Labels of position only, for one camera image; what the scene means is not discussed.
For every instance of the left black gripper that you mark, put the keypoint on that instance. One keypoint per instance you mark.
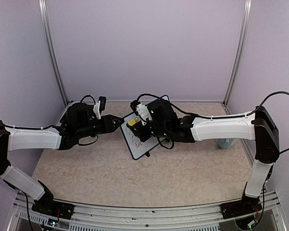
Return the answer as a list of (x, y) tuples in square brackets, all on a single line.
[(110, 128)]

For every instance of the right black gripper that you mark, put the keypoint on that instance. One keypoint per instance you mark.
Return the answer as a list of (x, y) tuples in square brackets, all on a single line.
[(142, 136)]

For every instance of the yellow whiteboard eraser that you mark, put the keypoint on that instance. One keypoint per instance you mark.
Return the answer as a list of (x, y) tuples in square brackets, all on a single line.
[(131, 123)]

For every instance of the blue framed whiteboard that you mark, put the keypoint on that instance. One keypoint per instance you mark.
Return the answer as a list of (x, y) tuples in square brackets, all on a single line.
[(139, 140)]

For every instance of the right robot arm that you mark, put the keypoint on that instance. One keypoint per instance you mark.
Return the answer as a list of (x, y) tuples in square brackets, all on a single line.
[(158, 119)]

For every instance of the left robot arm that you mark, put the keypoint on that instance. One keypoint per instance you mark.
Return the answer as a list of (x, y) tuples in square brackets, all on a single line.
[(79, 120)]

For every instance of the light green bowl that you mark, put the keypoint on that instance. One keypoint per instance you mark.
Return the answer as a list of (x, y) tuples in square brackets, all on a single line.
[(72, 103)]

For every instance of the black patterned square plate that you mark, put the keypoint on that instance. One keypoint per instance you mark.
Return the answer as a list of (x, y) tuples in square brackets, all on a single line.
[(62, 118)]

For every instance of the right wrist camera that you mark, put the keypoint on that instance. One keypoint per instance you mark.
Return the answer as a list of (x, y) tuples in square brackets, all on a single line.
[(141, 111)]

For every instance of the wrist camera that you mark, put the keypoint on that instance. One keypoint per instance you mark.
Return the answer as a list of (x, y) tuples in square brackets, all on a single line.
[(99, 106), (141, 111)]

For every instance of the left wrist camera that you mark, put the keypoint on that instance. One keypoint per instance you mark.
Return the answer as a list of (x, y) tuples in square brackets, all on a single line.
[(99, 106)]

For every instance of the left aluminium frame post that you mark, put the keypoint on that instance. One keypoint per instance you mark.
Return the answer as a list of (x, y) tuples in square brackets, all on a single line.
[(51, 50)]

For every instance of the aluminium frame post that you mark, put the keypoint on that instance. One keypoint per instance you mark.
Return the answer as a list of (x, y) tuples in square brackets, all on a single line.
[(51, 50), (239, 51)]

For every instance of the front aluminium rail base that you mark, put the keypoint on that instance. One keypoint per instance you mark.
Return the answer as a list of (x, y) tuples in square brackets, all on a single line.
[(206, 217)]

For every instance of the right aluminium frame post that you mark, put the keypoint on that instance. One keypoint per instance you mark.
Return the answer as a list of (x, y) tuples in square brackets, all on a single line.
[(239, 51)]

